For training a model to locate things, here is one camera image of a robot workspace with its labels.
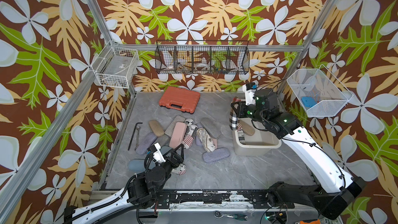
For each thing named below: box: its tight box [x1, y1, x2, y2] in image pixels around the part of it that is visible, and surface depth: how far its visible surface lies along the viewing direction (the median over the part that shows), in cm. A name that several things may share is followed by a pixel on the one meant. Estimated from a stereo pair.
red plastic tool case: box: [158, 86, 201, 115], surface depth 113 cm
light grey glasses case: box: [164, 115, 186, 137], surface depth 100 cm
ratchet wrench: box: [214, 210, 249, 221], surface depth 70 cm
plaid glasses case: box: [229, 96, 241, 131], surface depth 71 cm
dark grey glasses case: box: [150, 133, 172, 148], surface depth 94 cm
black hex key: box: [127, 122, 144, 151], surface depth 98 cm
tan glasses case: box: [148, 119, 165, 137], surface depth 98 cm
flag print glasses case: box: [171, 163, 188, 176], surface depth 82 cm
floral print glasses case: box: [196, 127, 216, 153], surface depth 90 cm
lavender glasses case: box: [202, 147, 231, 163], surface depth 88 cm
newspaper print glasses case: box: [237, 130, 246, 145], surface depth 93 cm
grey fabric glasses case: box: [200, 117, 222, 139], surface depth 95 cm
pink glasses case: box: [168, 121, 188, 150], surface depth 93 cm
